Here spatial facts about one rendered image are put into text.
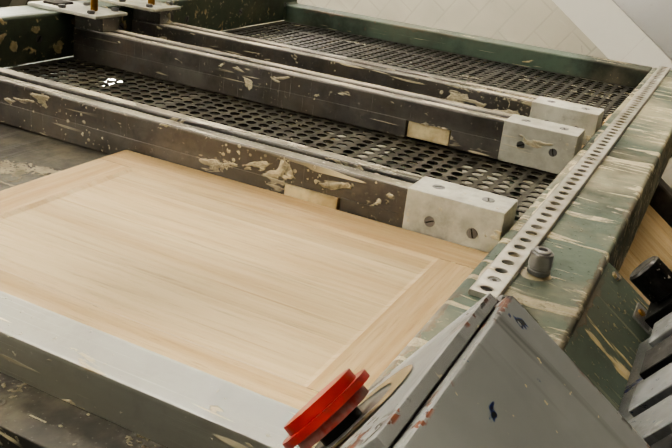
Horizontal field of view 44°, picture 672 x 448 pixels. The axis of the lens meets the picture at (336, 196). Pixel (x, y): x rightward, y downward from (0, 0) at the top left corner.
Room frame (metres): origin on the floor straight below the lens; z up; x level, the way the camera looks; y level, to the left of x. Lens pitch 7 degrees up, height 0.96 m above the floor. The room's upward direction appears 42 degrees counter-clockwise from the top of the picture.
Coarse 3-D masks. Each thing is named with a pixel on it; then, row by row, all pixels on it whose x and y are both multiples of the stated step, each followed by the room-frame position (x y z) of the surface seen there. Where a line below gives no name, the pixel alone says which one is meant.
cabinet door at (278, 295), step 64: (0, 192) 0.97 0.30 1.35; (64, 192) 0.99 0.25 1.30; (128, 192) 1.03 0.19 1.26; (192, 192) 1.06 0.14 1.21; (256, 192) 1.08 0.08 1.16; (0, 256) 0.83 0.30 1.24; (64, 256) 0.85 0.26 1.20; (128, 256) 0.87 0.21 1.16; (192, 256) 0.89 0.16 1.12; (256, 256) 0.91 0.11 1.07; (320, 256) 0.94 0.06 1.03; (384, 256) 0.96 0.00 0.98; (448, 256) 0.98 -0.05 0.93; (128, 320) 0.75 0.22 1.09; (192, 320) 0.77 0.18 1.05; (256, 320) 0.79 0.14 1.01; (320, 320) 0.80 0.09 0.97; (384, 320) 0.82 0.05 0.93; (256, 384) 0.69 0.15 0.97; (320, 384) 0.70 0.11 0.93
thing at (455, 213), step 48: (0, 96) 1.24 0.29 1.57; (48, 96) 1.20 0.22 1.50; (96, 96) 1.21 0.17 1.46; (96, 144) 1.19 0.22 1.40; (144, 144) 1.16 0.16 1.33; (192, 144) 1.12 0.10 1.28; (240, 144) 1.10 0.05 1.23; (288, 144) 1.12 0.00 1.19; (336, 192) 1.06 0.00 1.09; (384, 192) 1.04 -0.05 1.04; (432, 192) 1.02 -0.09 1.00; (480, 192) 1.04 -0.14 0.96; (480, 240) 1.01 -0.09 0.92
